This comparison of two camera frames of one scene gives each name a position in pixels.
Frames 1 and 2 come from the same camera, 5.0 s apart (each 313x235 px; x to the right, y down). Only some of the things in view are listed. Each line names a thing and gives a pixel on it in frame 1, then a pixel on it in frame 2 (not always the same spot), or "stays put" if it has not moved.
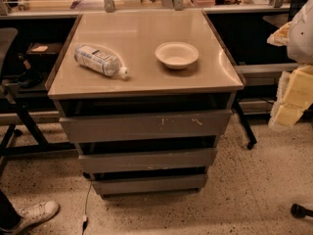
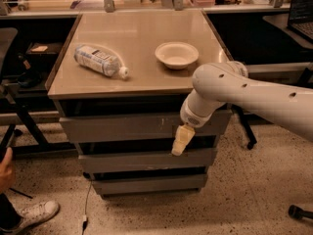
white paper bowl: [176, 55] stays put
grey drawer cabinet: [156, 130] stays put
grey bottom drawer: [123, 184] stays put
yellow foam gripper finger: [294, 96] -> [196, 110]
